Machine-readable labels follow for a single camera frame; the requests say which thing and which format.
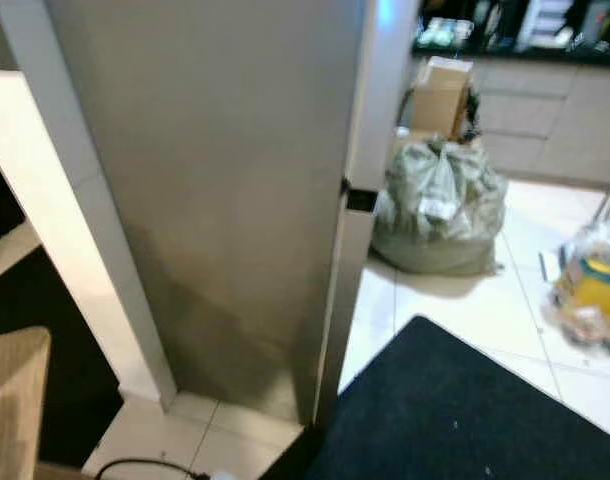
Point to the steel fridge main door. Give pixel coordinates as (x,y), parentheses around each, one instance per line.
(345,300)

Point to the steel fridge freezer door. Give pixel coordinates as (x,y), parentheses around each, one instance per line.
(390,90)

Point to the stainless steel fridge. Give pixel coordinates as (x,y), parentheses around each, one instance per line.
(215,200)

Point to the clear bag with yellow contents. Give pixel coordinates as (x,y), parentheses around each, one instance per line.
(595,290)

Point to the grey kitchen cabinet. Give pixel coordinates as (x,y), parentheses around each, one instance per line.
(555,120)

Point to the grey-green rubbish bag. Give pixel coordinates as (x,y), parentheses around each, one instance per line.
(440,210)

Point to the open brown cardboard box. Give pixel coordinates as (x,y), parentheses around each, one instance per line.
(440,95)

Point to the dark floor mat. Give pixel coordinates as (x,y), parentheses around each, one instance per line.
(455,410)

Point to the wooden dining table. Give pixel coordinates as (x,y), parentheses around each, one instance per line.
(15,400)

